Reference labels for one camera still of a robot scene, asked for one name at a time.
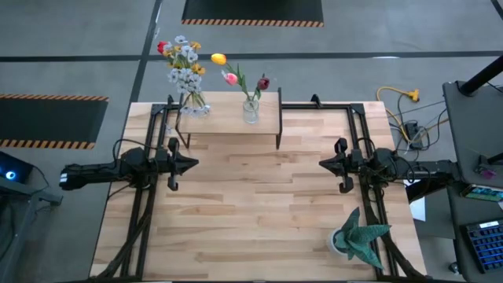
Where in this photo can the grey side desk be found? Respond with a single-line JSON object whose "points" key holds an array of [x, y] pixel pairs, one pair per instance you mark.
{"points": [[471, 129]]}

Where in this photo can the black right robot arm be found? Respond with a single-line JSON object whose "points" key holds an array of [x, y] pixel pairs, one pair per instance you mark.
{"points": [[428, 169]]}

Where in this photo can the black aluminium table frame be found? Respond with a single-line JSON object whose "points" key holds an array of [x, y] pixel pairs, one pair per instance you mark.
{"points": [[338, 106]]}

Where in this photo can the dark red tulip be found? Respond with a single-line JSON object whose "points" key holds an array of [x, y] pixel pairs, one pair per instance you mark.
{"points": [[263, 83]]}

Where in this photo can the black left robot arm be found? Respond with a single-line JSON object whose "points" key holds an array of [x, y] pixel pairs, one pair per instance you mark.
{"points": [[94, 173]]}

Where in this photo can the black pole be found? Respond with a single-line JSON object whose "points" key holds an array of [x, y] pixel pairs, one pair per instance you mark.
{"points": [[483, 76]]}

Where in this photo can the yellow orange tulip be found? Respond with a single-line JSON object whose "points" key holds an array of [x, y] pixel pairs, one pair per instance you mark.
{"points": [[218, 59]]}

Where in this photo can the teal succulent in white pot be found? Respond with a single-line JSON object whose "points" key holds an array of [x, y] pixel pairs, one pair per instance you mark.
{"points": [[359, 237]]}

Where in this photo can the black computer with blue light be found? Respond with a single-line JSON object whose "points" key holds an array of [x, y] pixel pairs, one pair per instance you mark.
{"points": [[12, 169]]}

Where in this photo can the black power strip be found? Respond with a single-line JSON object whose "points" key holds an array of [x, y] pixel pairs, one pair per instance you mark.
{"points": [[413, 133]]}

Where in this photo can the small purple object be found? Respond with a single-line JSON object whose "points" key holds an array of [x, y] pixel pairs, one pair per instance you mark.
{"points": [[488, 173]]}

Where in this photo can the black hazard-striped floor mat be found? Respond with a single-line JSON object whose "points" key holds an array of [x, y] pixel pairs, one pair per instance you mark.
{"points": [[251, 9], [47, 120]]}

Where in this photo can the backlit keyboard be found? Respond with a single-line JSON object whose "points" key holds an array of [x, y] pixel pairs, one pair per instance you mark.
{"points": [[487, 245]]}

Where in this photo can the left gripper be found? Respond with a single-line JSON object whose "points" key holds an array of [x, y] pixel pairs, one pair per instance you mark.
{"points": [[173, 163]]}

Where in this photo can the white paper sheet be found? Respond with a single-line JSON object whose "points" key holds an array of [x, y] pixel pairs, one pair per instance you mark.
{"points": [[418, 210]]}

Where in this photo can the large clear glass vase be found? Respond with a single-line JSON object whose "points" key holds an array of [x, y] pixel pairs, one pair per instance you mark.
{"points": [[195, 111]]}

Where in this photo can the yellow flower bunch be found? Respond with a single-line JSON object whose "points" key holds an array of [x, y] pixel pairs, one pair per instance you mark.
{"points": [[199, 70]]}

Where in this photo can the wooden shelf with black legs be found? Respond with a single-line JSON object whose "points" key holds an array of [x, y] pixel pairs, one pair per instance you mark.
{"points": [[228, 122]]}

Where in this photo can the small ribbed glass vase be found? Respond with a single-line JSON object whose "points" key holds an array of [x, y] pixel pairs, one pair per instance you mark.
{"points": [[250, 112]]}

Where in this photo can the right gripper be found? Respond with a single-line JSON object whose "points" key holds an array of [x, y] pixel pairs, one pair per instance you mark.
{"points": [[347, 163]]}

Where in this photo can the pink tulip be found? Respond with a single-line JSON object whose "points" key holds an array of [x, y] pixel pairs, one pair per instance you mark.
{"points": [[231, 79]]}

